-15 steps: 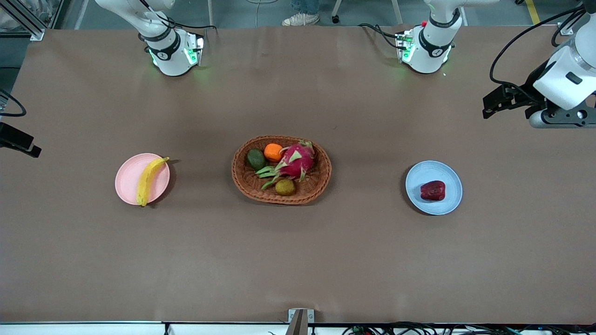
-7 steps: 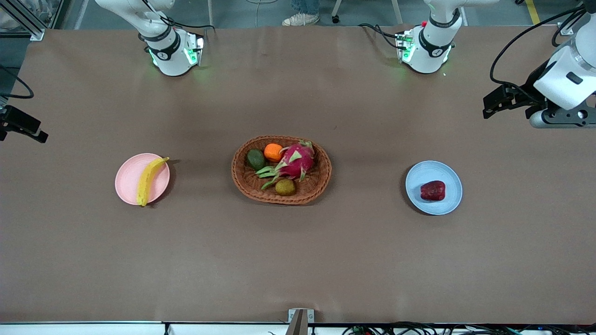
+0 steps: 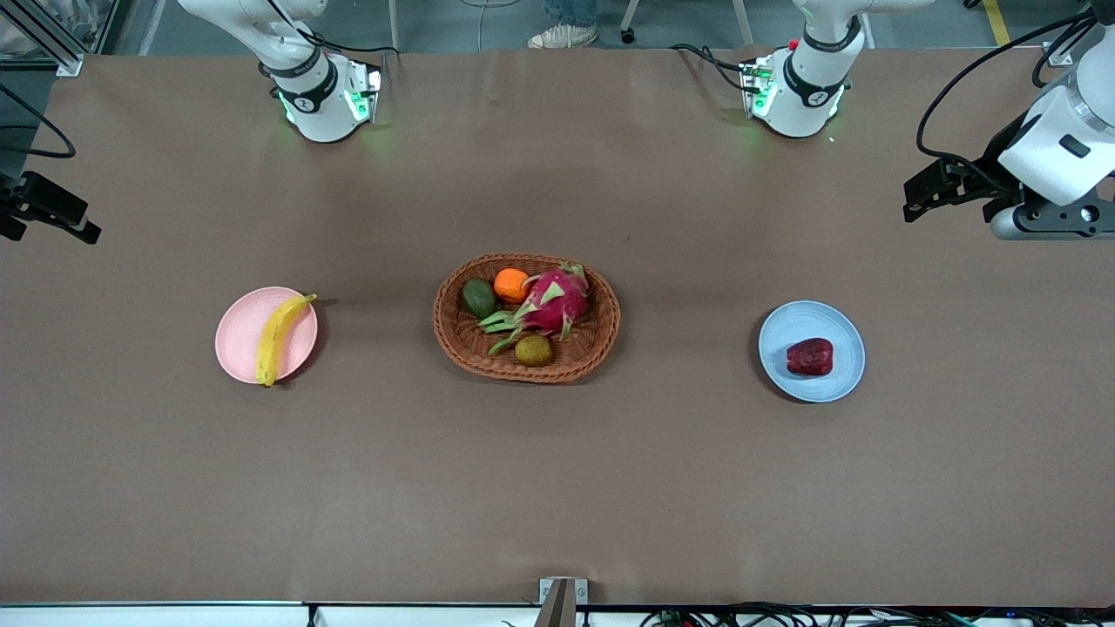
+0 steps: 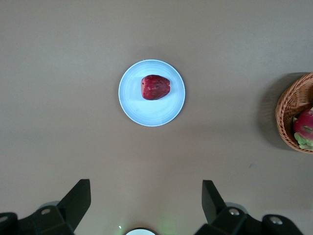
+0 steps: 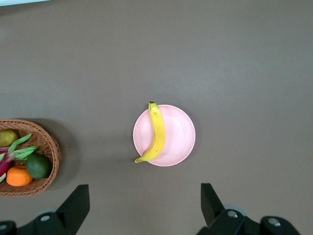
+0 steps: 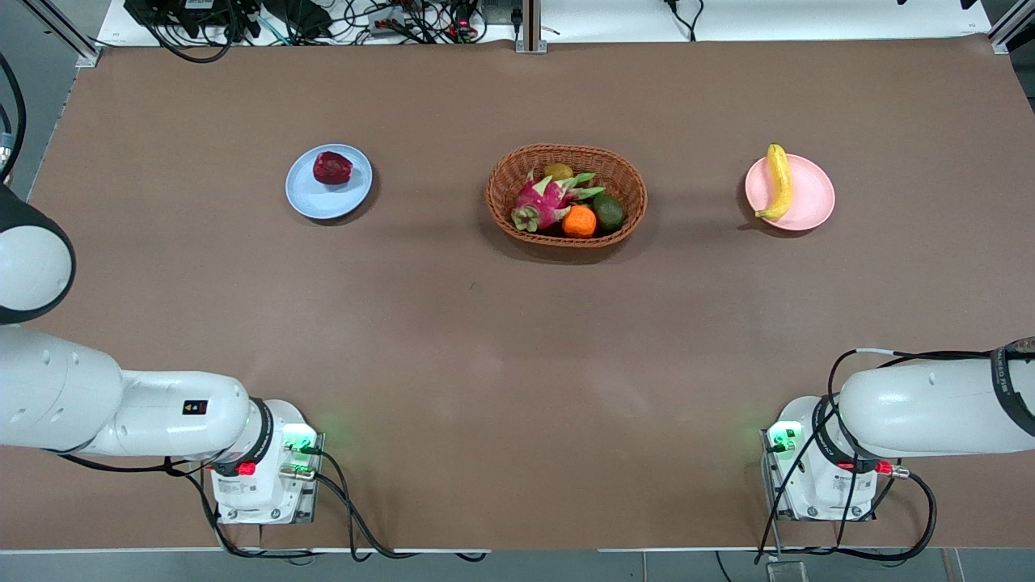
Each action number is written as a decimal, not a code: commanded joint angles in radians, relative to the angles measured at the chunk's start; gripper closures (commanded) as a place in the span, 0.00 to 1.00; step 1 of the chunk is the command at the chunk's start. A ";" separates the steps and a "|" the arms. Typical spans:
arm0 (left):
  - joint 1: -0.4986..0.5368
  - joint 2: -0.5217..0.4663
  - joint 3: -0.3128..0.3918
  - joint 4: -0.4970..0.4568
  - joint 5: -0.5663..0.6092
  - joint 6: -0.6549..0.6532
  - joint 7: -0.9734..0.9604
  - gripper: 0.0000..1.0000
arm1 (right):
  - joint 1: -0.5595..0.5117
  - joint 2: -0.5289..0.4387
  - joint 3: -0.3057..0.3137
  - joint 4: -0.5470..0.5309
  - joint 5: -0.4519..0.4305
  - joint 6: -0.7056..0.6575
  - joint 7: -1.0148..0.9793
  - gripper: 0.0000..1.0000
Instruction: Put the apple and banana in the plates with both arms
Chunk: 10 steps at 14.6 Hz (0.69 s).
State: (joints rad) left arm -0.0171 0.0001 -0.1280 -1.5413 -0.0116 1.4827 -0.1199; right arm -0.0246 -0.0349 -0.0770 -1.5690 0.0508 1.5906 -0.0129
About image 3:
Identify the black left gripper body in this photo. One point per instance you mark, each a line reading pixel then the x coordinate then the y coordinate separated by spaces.
pixel 990 167

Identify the red apple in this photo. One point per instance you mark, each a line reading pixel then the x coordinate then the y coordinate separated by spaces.
pixel 810 357

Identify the yellow banana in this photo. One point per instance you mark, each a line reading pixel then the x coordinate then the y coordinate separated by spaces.
pixel 274 335

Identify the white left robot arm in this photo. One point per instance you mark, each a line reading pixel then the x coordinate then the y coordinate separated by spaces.
pixel 801 104

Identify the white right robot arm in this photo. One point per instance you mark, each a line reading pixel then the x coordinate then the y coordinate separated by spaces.
pixel 322 113

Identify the pink plate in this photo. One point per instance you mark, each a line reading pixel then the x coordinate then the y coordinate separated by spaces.
pixel 239 335

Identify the light blue plate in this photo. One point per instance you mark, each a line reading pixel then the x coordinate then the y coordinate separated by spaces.
pixel 784 383

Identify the chair leg with caster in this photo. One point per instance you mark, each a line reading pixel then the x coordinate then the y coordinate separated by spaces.
pixel 627 33

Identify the pink dragon fruit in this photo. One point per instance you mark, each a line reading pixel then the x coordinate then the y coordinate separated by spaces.
pixel 550 300

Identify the white sneaker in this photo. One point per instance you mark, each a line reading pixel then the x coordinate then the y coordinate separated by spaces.
pixel 564 37

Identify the blue jeans leg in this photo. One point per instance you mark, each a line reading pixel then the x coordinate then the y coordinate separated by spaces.
pixel 571 10

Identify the brown kiwi fruit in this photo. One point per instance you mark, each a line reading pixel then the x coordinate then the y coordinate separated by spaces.
pixel 533 350

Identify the orange fruit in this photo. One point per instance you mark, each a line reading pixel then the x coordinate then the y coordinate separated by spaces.
pixel 510 285

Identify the green avocado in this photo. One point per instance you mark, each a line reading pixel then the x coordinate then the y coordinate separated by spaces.
pixel 479 299

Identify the brown wicker basket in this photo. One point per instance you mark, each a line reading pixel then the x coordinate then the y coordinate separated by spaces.
pixel 523 374

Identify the brown table cover sheet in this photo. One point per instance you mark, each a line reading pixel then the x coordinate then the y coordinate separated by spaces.
pixel 557 488

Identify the aluminium frame post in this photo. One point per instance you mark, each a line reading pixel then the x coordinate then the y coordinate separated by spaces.
pixel 1056 57
pixel 48 39

